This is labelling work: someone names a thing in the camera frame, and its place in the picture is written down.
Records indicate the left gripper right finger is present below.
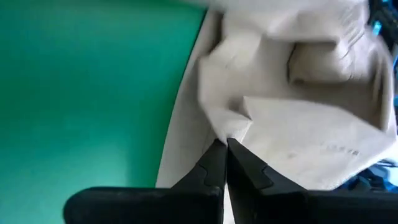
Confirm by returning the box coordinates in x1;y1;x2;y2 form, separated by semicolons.
226;138;398;224

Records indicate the green table mat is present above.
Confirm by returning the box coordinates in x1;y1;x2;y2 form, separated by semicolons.
0;0;208;224

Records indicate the beige garment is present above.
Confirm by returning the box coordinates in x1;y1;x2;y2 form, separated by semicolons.
155;0;398;224

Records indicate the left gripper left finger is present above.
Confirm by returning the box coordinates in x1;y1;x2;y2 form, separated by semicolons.
63;138;228;224

